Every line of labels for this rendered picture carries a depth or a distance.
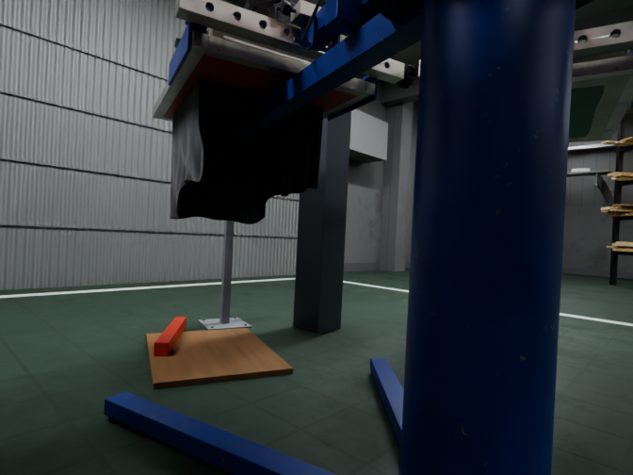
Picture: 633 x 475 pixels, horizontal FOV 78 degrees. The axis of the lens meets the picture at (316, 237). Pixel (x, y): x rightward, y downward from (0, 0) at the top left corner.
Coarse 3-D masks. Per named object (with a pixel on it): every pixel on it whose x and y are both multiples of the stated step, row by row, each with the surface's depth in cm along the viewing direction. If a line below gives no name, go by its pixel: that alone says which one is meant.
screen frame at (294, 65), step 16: (192, 32) 101; (192, 48) 102; (208, 48) 102; (224, 48) 104; (240, 48) 106; (192, 64) 112; (256, 64) 110; (272, 64) 111; (288, 64) 113; (304, 64) 116; (176, 80) 125; (352, 80) 124; (160, 96) 148; (368, 96) 130; (160, 112) 160; (336, 112) 149
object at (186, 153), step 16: (192, 96) 130; (176, 112) 155; (192, 112) 129; (176, 128) 155; (192, 128) 129; (176, 144) 155; (192, 144) 129; (176, 160) 155; (192, 160) 130; (176, 176) 155; (192, 176) 132; (176, 192) 153; (176, 208) 160
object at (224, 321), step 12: (228, 228) 202; (228, 240) 202; (228, 252) 202; (228, 264) 202; (228, 276) 202; (228, 288) 203; (228, 300) 203; (228, 312) 203; (204, 324) 198; (216, 324) 199; (228, 324) 201; (240, 324) 202
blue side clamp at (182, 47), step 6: (186, 30) 103; (192, 30) 101; (198, 30) 101; (204, 30) 102; (186, 36) 102; (180, 42) 109; (186, 42) 102; (180, 48) 109; (186, 48) 102; (174, 54) 117; (180, 54) 109; (186, 54) 103; (174, 60) 116; (180, 60) 108; (174, 66) 116; (180, 66) 111; (174, 72) 116; (174, 78) 120; (168, 84) 126
